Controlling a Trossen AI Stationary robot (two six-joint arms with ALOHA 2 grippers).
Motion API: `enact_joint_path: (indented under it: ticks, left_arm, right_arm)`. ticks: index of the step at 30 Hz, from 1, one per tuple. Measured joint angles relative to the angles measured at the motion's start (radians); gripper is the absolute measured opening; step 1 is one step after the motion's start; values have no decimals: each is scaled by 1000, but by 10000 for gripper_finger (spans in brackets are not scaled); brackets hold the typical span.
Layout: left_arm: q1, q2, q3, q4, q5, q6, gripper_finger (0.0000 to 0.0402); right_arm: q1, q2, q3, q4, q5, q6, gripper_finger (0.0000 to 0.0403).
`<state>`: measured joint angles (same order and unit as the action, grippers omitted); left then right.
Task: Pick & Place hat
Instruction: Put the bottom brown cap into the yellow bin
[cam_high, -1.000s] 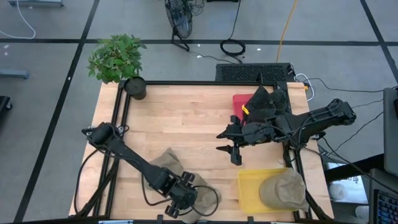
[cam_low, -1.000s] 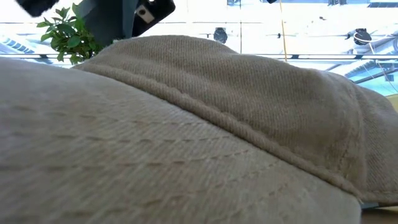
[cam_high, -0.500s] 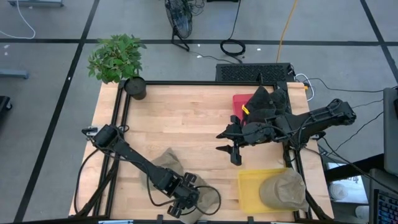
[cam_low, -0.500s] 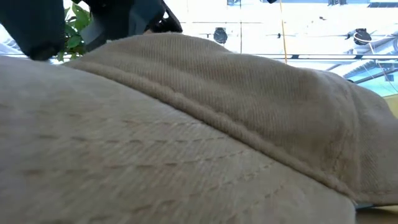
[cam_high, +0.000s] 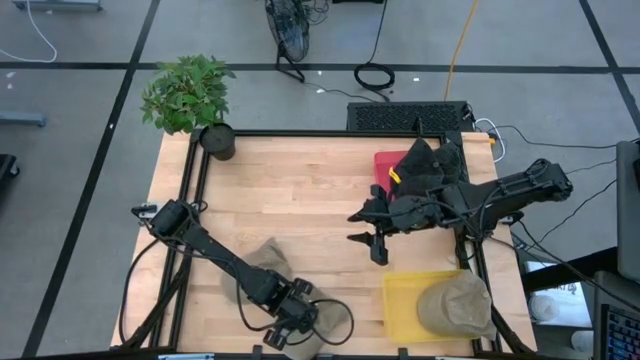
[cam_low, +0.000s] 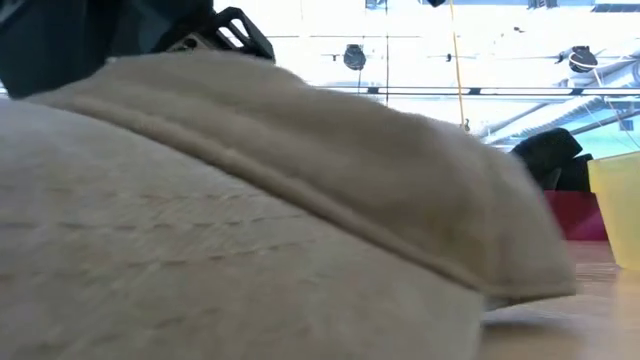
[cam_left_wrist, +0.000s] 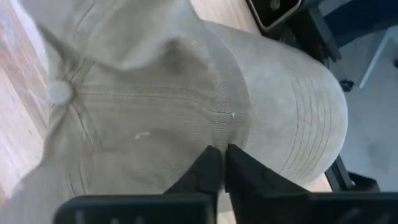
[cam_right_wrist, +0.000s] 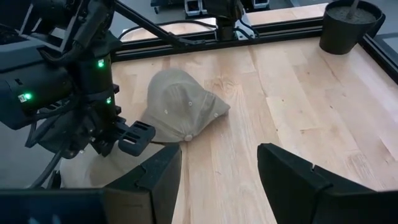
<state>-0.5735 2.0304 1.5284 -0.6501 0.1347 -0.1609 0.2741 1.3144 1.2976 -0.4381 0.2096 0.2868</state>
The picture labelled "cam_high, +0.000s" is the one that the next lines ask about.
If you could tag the white paper sheet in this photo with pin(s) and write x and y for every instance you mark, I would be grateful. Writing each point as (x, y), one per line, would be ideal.
(560, 300)

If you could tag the grey floor foot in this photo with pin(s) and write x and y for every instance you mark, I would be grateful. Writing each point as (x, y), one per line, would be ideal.
(22, 118)
(57, 5)

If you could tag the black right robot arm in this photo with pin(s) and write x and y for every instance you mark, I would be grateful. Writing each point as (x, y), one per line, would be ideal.
(525, 187)

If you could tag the grey monitor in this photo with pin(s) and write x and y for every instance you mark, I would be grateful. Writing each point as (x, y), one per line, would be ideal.
(629, 210)

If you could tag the black floor fan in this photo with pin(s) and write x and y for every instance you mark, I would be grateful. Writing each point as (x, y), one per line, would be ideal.
(290, 30)

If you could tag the pink plastic bin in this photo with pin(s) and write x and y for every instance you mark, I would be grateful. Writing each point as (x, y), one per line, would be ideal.
(384, 165)

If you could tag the potted green plant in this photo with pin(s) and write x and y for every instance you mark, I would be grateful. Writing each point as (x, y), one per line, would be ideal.
(187, 95)

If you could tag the black aluminium table frame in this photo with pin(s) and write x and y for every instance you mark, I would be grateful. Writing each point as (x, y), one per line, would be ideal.
(320, 133)

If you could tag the yellow plastic bin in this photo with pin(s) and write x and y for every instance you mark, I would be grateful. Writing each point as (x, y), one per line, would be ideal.
(400, 310)

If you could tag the backlit keyboard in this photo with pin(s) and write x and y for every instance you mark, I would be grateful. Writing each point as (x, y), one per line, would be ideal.
(622, 332)

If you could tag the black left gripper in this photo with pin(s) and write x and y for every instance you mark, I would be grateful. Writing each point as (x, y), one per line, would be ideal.
(295, 312)

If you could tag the silver aluminium bracket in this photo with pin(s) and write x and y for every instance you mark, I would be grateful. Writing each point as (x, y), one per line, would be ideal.
(145, 206)

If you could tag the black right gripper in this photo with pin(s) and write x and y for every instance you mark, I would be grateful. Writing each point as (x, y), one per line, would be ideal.
(415, 214)

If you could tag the black computer case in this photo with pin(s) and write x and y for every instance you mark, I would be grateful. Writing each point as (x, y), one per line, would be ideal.
(405, 117)

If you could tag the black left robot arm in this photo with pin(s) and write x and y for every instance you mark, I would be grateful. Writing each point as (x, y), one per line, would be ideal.
(215, 250)

